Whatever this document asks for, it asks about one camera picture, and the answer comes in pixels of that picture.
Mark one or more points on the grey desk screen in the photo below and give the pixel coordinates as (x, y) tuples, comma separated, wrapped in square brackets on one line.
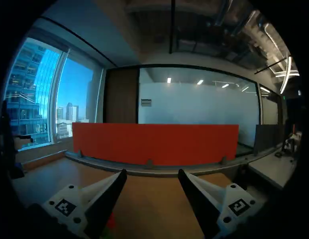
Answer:
[(267, 139)]

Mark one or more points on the red plastic cup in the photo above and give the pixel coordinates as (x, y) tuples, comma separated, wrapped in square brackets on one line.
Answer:
[(111, 221)]

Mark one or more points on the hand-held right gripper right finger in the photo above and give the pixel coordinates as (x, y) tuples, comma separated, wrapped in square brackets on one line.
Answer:
[(231, 199)]

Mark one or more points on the white desk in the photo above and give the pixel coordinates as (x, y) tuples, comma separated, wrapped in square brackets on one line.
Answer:
[(271, 169)]

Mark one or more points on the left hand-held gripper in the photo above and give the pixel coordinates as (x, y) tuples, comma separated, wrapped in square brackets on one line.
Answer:
[(8, 139)]

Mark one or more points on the red desk screen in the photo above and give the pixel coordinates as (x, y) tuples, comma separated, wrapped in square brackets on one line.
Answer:
[(154, 143)]

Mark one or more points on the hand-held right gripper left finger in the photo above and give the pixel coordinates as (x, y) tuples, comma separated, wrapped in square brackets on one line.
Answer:
[(77, 199)]

